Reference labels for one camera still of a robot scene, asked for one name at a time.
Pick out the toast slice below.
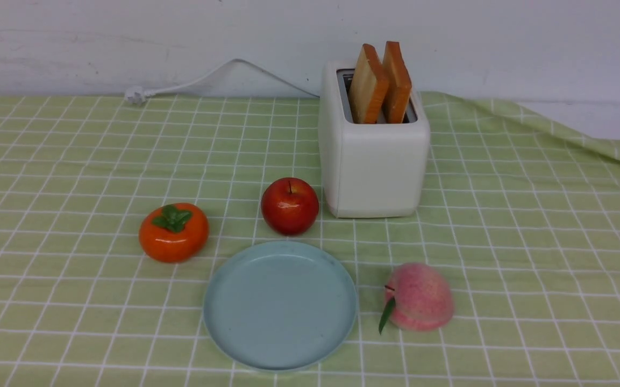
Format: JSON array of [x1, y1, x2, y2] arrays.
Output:
[[347, 44, 389, 124], [382, 41, 411, 124]]

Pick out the white power cord with plug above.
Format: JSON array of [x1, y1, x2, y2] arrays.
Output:
[[124, 58, 320, 105]]

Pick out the red apple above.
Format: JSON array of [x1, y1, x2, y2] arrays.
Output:
[[260, 177, 319, 236]]

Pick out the orange persimmon with leaf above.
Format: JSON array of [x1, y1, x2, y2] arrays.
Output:
[[138, 203, 210, 263]]

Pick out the pink peach with leaf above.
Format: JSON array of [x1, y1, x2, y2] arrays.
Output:
[[378, 262, 454, 333]]

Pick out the white two-slot toaster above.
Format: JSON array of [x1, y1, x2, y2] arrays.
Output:
[[318, 60, 430, 218]]

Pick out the light blue round plate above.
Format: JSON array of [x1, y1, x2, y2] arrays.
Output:
[[202, 240, 359, 373]]

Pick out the green checkered tablecloth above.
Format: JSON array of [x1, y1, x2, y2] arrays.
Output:
[[0, 92, 620, 386]]

